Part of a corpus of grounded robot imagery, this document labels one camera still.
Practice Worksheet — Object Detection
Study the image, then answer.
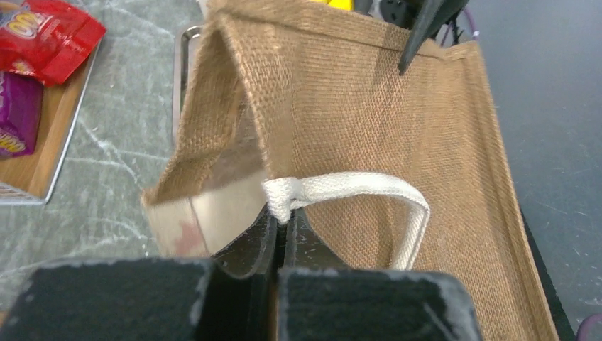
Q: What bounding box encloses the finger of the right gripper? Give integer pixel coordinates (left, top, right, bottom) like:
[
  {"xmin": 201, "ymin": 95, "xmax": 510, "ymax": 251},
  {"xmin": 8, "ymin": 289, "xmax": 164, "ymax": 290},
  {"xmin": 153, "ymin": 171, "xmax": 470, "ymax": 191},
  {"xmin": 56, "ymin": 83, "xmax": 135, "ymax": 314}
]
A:
[{"xmin": 398, "ymin": 0, "xmax": 469, "ymax": 75}]

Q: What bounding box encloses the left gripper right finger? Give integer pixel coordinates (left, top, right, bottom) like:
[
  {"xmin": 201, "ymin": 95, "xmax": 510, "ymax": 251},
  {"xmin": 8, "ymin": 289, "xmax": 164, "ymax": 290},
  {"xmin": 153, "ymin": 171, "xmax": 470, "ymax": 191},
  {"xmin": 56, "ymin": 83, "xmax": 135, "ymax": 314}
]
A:
[{"xmin": 276, "ymin": 210, "xmax": 482, "ymax": 340}]

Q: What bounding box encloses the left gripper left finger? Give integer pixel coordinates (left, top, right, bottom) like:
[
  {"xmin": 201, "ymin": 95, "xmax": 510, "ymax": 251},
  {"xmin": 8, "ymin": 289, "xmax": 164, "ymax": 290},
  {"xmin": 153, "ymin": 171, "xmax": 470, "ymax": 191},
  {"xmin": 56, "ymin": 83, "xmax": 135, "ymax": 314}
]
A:
[{"xmin": 1, "ymin": 210, "xmax": 278, "ymax": 340}]

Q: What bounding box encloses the brown burlap grocery bag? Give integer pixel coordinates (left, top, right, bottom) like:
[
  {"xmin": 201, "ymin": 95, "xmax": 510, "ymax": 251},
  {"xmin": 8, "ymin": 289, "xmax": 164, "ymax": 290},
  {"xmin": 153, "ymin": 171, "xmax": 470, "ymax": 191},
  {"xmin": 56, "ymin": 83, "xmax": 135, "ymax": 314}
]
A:
[{"xmin": 143, "ymin": 1, "xmax": 558, "ymax": 340}]

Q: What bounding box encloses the purple snack bag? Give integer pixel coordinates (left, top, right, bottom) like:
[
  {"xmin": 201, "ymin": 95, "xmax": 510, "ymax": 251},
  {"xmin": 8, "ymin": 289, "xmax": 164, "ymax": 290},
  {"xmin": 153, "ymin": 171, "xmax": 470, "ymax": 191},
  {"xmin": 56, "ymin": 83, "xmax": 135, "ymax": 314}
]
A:
[{"xmin": 1, "ymin": 72, "xmax": 43, "ymax": 158}]

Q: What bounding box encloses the red snack bag lower shelf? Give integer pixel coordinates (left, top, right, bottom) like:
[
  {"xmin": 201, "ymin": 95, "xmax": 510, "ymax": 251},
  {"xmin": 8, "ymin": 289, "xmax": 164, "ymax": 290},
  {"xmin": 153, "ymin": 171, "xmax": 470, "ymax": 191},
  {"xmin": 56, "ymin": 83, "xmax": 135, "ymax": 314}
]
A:
[{"xmin": 1, "ymin": 1, "xmax": 106, "ymax": 86}]

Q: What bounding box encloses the yellow banana bunch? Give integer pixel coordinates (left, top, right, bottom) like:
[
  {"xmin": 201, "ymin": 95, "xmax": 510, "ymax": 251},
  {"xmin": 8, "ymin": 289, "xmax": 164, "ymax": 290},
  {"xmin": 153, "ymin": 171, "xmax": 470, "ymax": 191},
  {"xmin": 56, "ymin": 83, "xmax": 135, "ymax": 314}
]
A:
[{"xmin": 312, "ymin": 0, "xmax": 354, "ymax": 11}]

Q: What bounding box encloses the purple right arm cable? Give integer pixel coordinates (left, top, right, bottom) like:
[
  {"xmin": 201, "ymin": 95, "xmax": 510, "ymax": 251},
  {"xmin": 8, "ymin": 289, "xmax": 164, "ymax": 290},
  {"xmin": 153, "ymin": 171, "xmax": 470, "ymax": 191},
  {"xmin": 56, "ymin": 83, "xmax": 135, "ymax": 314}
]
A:
[{"xmin": 439, "ymin": 6, "xmax": 481, "ymax": 48}]

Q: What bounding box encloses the white wire shelf rack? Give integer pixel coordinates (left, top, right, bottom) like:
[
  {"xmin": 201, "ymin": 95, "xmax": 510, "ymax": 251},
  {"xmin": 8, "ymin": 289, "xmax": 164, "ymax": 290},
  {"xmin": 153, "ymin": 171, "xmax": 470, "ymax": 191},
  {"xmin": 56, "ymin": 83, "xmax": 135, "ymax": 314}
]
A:
[{"xmin": 1, "ymin": 47, "xmax": 99, "ymax": 207}]

